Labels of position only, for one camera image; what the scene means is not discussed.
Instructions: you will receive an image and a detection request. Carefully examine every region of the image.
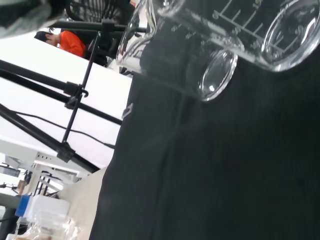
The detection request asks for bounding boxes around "black tripod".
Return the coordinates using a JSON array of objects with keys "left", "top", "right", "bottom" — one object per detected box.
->
[{"left": 0, "top": 19, "right": 151, "bottom": 174}]

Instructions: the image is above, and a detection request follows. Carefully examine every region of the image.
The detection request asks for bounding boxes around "black bench cloth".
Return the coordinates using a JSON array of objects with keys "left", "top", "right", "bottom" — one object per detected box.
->
[{"left": 88, "top": 0, "right": 320, "bottom": 240}]

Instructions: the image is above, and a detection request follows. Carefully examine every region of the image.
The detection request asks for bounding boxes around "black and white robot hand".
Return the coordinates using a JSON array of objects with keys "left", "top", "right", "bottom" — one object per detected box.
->
[{"left": 0, "top": 0, "right": 131, "bottom": 38}]

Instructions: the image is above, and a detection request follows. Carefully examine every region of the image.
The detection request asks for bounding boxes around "clear plastic bag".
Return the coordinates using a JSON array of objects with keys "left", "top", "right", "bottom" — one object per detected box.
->
[{"left": 13, "top": 212, "right": 85, "bottom": 240}]

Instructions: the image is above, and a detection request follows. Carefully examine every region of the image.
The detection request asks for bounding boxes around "white plastic box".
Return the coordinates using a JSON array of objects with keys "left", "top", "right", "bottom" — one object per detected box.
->
[{"left": 24, "top": 194, "right": 72, "bottom": 227}]

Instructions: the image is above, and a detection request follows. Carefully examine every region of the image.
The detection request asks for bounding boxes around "person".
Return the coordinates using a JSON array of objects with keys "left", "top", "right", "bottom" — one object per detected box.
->
[{"left": 33, "top": 30, "right": 87, "bottom": 60}]

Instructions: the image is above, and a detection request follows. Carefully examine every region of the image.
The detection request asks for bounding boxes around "thin black cable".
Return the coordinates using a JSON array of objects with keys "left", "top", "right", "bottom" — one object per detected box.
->
[{"left": 14, "top": 111, "right": 116, "bottom": 149}]

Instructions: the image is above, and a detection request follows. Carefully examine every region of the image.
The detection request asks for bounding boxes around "clear cloth clip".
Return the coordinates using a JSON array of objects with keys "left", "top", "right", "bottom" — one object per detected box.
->
[{"left": 121, "top": 102, "right": 134, "bottom": 120}]

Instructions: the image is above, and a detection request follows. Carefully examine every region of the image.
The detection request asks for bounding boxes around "blue box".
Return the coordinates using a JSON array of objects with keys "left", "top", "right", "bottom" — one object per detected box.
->
[{"left": 14, "top": 194, "right": 32, "bottom": 218}]

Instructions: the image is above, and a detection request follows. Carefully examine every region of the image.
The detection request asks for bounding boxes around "white desk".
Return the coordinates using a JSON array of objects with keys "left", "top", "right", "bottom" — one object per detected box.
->
[{"left": 0, "top": 138, "right": 83, "bottom": 198}]

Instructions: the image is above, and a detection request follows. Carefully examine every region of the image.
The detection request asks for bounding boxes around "pale board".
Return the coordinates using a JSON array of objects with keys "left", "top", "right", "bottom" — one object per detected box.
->
[{"left": 61, "top": 166, "right": 109, "bottom": 240}]

